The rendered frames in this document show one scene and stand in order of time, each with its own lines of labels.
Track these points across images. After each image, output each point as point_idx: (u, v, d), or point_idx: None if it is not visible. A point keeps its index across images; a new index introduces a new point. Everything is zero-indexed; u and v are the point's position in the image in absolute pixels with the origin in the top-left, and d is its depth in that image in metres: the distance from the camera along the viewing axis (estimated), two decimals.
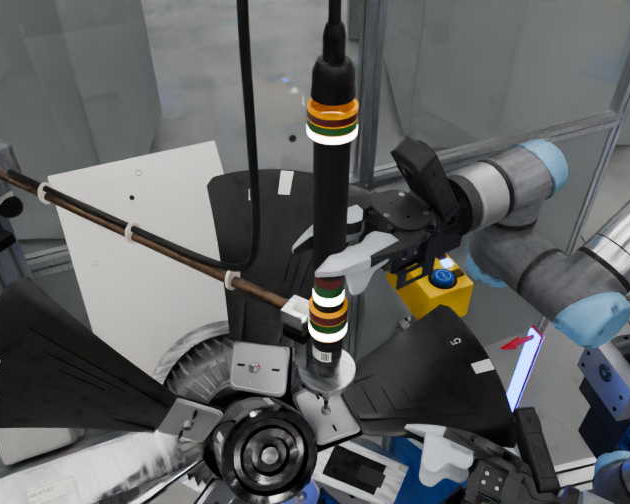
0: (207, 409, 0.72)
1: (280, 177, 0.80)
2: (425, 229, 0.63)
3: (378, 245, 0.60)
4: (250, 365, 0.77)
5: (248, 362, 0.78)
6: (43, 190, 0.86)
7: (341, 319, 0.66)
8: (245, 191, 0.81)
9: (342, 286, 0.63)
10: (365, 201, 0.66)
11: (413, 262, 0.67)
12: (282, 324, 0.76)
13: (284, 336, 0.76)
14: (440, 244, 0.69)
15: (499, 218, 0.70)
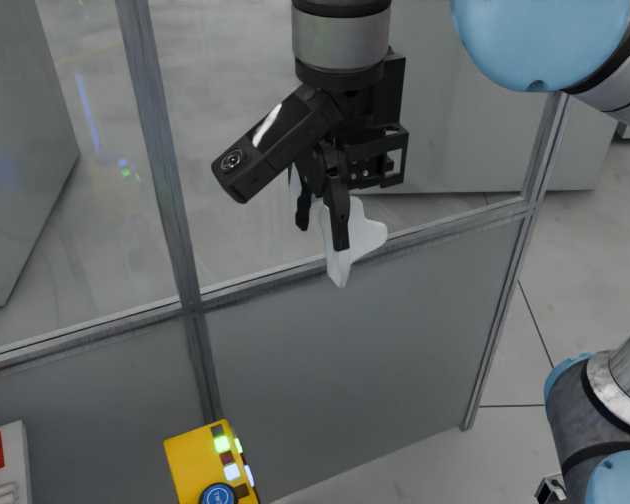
0: None
1: None
2: (332, 167, 0.50)
3: (328, 231, 0.53)
4: None
5: None
6: None
7: None
8: None
9: None
10: None
11: (381, 153, 0.52)
12: None
13: None
14: (381, 101, 0.50)
15: (377, 27, 0.43)
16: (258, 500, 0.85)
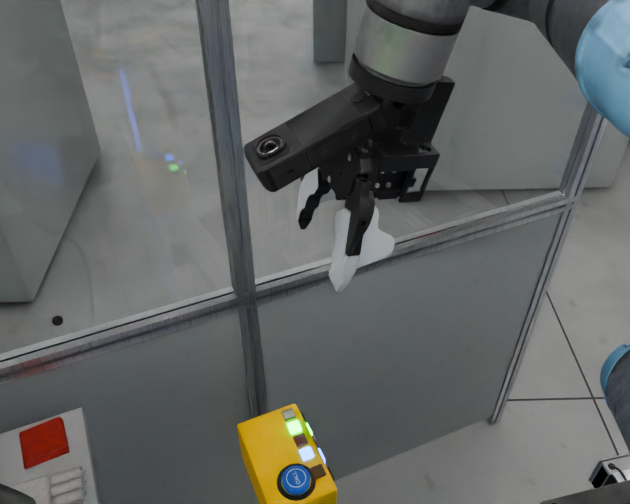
0: None
1: None
2: (363, 173, 0.51)
3: (343, 234, 0.54)
4: None
5: None
6: None
7: None
8: None
9: None
10: None
11: (408, 169, 0.54)
12: None
13: None
14: (422, 119, 0.51)
15: (445, 48, 0.44)
16: (333, 481, 0.88)
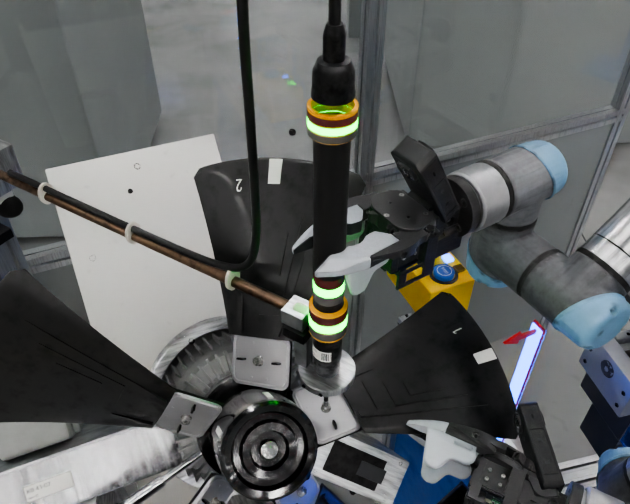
0: (287, 373, 0.75)
1: (486, 349, 0.86)
2: (425, 229, 0.63)
3: (378, 245, 0.60)
4: (329, 410, 0.79)
5: (323, 397, 0.81)
6: (43, 190, 0.86)
7: (341, 320, 0.66)
8: (457, 325, 0.88)
9: (342, 286, 0.63)
10: (365, 201, 0.66)
11: (413, 262, 0.67)
12: (376, 411, 0.78)
13: (368, 418, 0.78)
14: (440, 244, 0.69)
15: (499, 219, 0.70)
16: None
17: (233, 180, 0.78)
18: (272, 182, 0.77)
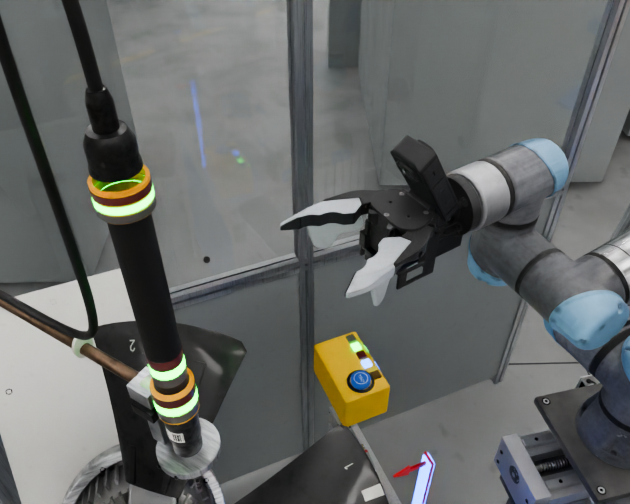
0: None
1: (374, 485, 0.91)
2: (425, 228, 0.63)
3: (395, 251, 0.60)
4: None
5: None
6: None
7: (185, 401, 0.58)
8: (349, 460, 0.93)
9: (179, 366, 0.56)
10: (368, 196, 0.66)
11: (413, 261, 0.67)
12: None
13: None
14: (440, 243, 0.69)
15: (500, 217, 0.70)
16: None
17: (127, 340, 0.83)
18: None
